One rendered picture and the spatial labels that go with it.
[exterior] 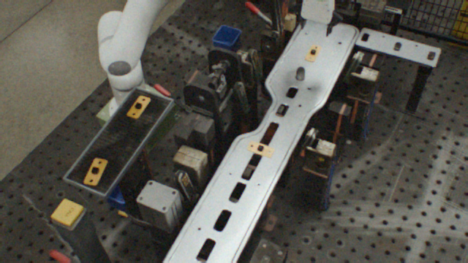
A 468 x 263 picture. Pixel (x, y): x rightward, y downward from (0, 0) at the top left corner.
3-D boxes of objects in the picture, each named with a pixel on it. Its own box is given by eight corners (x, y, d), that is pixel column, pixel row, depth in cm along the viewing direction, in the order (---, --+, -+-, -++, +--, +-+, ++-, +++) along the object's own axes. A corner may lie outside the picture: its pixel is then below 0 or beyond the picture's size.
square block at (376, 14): (365, 79, 226) (381, 13, 197) (346, 74, 228) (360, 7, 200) (371, 67, 230) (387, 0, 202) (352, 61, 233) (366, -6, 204)
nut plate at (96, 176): (96, 185, 145) (95, 183, 144) (82, 183, 145) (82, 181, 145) (107, 161, 150) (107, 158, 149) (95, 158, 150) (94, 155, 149)
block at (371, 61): (367, 120, 213) (380, 71, 191) (340, 112, 216) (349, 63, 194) (374, 104, 218) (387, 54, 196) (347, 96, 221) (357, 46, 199)
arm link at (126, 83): (110, 94, 188) (95, 48, 168) (107, 54, 198) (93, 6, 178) (145, 89, 189) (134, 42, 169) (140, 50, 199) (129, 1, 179)
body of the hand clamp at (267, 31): (274, 101, 221) (276, 38, 193) (259, 96, 223) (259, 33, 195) (280, 91, 224) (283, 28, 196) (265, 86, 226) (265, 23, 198)
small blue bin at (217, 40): (232, 61, 236) (231, 46, 229) (212, 54, 238) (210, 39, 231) (243, 44, 241) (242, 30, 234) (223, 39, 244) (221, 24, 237)
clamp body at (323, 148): (324, 218, 188) (335, 164, 160) (291, 206, 191) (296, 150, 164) (333, 198, 193) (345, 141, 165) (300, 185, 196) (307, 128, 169)
